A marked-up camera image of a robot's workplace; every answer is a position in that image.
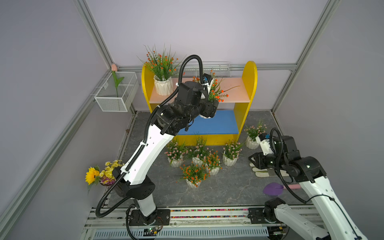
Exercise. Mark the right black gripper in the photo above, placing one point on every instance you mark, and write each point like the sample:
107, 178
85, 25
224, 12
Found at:
258, 162

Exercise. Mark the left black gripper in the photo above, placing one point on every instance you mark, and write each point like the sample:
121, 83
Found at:
211, 109

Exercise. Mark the orange flower pot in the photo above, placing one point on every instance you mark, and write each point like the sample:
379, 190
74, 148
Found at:
164, 67
194, 175
214, 89
212, 163

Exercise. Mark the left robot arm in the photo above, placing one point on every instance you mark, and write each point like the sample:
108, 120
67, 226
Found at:
132, 180

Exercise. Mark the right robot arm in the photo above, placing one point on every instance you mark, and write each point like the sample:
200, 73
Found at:
280, 153

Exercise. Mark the white grey work glove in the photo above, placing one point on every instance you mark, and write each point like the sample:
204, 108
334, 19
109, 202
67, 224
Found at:
261, 173

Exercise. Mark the pink flower pot far right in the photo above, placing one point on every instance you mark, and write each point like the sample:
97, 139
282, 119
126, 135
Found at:
253, 132

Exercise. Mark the pink flower pot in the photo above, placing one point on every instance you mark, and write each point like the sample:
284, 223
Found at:
175, 153
231, 152
253, 132
199, 152

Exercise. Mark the pink flower pot middle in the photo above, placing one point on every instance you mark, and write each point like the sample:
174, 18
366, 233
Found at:
199, 152

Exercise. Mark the pink flower pot far left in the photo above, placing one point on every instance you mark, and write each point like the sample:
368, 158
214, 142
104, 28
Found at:
175, 153

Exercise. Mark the pink artificial tulip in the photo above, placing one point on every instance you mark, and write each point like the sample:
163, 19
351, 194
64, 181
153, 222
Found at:
117, 80

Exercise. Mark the sunflower bouquet in basket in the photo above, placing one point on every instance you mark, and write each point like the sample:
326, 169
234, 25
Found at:
95, 176

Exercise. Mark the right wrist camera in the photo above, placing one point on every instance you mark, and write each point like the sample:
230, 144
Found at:
264, 142

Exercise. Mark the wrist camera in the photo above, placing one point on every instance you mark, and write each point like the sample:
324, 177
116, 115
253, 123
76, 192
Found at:
206, 81
264, 142

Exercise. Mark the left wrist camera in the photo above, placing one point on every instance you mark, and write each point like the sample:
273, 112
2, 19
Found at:
206, 81

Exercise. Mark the purple trowel pink handle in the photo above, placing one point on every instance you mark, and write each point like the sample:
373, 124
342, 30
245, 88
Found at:
274, 189

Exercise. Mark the white wire rail basket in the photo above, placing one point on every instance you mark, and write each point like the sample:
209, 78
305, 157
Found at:
222, 69

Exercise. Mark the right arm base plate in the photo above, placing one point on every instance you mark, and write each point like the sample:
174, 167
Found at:
256, 215

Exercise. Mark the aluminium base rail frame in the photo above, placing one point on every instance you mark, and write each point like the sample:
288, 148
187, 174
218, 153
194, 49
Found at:
194, 224

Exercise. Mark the white wire wall basket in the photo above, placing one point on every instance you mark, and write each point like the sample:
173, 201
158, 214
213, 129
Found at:
106, 96

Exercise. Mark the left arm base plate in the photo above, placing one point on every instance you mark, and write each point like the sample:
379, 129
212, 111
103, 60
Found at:
160, 217

